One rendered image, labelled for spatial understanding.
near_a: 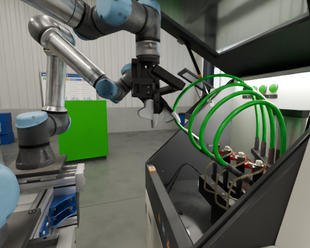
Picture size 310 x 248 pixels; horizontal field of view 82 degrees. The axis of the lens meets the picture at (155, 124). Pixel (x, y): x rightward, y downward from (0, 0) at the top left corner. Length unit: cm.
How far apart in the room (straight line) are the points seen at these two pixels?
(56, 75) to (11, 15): 697
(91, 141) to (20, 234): 351
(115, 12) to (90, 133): 357
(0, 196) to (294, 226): 55
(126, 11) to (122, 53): 695
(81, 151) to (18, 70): 432
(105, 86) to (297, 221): 68
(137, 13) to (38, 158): 69
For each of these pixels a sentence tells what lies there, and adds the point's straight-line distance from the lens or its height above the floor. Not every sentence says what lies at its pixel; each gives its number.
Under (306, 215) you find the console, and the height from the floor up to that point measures 108.
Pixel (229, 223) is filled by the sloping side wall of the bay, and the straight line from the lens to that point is 50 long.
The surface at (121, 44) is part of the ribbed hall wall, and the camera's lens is 747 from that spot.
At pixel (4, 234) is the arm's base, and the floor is 106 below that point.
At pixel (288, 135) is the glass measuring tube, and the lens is 88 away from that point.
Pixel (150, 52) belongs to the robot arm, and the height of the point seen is 146.
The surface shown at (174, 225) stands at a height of 95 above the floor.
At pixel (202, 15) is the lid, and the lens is 90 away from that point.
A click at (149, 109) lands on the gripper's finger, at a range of 54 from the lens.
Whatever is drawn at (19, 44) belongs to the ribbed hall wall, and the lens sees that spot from 768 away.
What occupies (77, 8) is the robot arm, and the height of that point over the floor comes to 155.
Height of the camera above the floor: 133
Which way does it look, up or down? 8 degrees down
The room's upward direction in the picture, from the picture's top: straight up
